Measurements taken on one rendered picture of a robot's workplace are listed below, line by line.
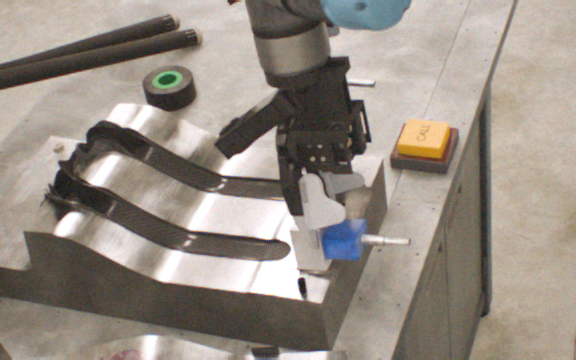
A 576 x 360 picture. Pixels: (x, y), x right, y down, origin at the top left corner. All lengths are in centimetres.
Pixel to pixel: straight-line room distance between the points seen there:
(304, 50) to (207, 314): 37
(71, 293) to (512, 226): 144
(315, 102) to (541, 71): 201
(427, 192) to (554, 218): 118
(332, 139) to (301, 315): 22
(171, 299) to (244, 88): 51
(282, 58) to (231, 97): 61
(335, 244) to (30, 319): 42
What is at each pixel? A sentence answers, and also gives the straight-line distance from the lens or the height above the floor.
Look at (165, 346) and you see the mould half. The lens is 117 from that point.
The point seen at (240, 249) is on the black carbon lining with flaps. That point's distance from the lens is 128.
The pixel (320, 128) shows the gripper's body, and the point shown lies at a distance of 110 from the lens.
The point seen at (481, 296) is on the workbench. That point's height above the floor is 9.
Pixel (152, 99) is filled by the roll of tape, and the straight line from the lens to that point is 166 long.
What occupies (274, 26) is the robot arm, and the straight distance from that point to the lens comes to 105.
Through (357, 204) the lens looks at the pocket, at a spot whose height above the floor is 86.
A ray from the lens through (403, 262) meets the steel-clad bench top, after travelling 135.
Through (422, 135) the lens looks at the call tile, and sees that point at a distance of 148.
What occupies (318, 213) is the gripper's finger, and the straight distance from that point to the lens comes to 115.
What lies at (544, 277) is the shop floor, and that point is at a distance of 246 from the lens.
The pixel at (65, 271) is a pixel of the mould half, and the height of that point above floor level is 87.
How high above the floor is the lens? 174
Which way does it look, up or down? 39 degrees down
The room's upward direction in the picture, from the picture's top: 9 degrees counter-clockwise
